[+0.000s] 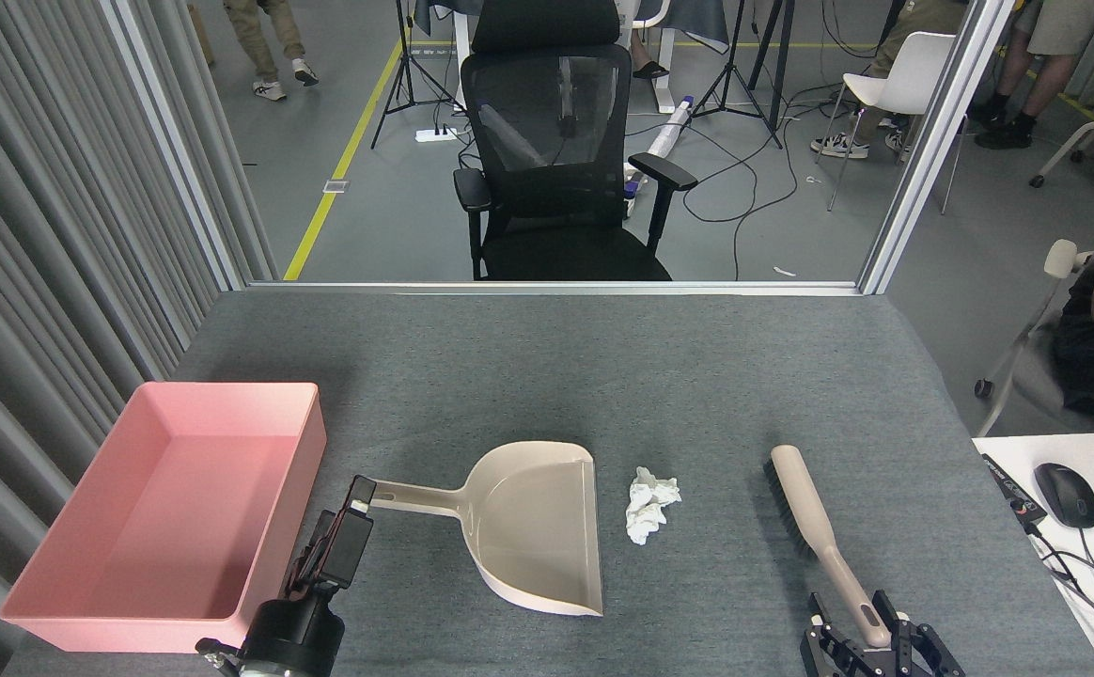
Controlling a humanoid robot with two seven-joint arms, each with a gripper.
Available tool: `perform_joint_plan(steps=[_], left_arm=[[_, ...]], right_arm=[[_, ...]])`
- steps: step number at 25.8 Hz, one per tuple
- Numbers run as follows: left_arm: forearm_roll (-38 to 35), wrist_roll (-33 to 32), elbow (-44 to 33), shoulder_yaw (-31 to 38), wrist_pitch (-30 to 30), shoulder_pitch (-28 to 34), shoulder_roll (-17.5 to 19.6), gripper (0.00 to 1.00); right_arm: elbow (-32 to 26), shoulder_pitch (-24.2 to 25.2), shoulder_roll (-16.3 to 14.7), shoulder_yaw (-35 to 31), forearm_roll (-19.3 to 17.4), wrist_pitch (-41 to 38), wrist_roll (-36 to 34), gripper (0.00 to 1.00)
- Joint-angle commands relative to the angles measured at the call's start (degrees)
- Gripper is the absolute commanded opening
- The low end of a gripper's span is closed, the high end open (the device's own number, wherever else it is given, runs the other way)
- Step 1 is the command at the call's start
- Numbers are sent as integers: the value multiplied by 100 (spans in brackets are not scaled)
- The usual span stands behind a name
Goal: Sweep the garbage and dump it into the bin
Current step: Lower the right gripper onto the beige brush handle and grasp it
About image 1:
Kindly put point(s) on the walking person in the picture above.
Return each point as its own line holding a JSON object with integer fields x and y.
{"x": 265, "y": 38}

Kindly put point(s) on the beige plastic dustpan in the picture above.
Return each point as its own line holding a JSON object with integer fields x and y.
{"x": 528, "y": 527}

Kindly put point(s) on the pink plastic bin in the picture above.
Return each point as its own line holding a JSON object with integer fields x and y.
{"x": 162, "y": 508}

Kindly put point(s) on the silver floor socket plate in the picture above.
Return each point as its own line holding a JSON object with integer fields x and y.
{"x": 336, "y": 186}

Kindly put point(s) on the silver left table post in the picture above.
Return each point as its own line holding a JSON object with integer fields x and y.
{"x": 180, "y": 141}

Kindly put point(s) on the grey pleated curtain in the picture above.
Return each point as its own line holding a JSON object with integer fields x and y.
{"x": 39, "y": 235}

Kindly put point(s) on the white rolled tube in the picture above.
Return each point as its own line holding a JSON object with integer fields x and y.
{"x": 669, "y": 127}

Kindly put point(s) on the black mesh office chair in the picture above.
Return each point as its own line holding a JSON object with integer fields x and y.
{"x": 547, "y": 122}

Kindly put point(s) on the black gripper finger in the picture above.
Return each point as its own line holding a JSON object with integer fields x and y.
{"x": 824, "y": 653}
{"x": 918, "y": 653}

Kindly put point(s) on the person with sandal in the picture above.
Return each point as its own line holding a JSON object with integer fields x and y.
{"x": 648, "y": 68}

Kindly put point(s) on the robot arm white joint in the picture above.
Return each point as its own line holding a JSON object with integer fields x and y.
{"x": 232, "y": 669}

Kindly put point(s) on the person with white sneakers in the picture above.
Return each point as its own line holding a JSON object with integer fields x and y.
{"x": 914, "y": 28}

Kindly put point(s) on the silver right table post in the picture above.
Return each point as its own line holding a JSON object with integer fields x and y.
{"x": 932, "y": 141}

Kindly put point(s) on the white plastic chair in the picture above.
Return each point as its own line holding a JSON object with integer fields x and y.
{"x": 904, "y": 80}

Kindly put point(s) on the white desk with dark cloth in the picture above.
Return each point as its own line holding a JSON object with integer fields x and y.
{"x": 662, "y": 66}

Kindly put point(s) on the white power strip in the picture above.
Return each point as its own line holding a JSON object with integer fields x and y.
{"x": 436, "y": 134}

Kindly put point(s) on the black computer mouse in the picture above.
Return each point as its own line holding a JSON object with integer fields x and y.
{"x": 1066, "y": 494}

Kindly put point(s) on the white paper ball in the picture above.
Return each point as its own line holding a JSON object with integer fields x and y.
{"x": 648, "y": 503}

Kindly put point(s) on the silver table rail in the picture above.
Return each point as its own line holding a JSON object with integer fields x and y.
{"x": 556, "y": 286}

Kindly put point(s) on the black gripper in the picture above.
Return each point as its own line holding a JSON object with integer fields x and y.
{"x": 293, "y": 639}

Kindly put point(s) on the black tripod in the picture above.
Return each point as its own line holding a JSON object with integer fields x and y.
{"x": 405, "y": 47}
{"x": 776, "y": 103}

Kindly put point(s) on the silver table post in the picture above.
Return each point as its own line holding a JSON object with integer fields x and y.
{"x": 180, "y": 141}
{"x": 932, "y": 141}

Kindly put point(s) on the grey office chair white armrest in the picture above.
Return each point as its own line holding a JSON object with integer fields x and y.
{"x": 1059, "y": 259}

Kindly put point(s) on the person with black shoes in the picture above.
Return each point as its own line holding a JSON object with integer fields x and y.
{"x": 1050, "y": 85}

